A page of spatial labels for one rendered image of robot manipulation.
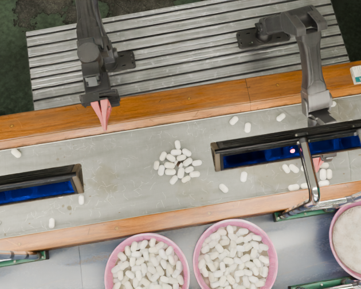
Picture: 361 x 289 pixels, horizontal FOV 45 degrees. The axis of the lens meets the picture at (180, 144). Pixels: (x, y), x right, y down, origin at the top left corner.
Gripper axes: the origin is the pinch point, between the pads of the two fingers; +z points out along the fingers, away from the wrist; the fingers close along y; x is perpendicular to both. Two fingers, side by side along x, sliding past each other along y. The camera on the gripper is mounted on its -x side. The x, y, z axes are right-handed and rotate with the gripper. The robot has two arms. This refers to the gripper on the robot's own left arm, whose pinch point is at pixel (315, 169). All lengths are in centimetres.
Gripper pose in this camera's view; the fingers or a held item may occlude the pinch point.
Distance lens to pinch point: 152.3
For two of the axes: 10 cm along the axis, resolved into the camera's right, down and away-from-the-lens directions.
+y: 9.9, -1.5, 0.4
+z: 1.2, 8.8, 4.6
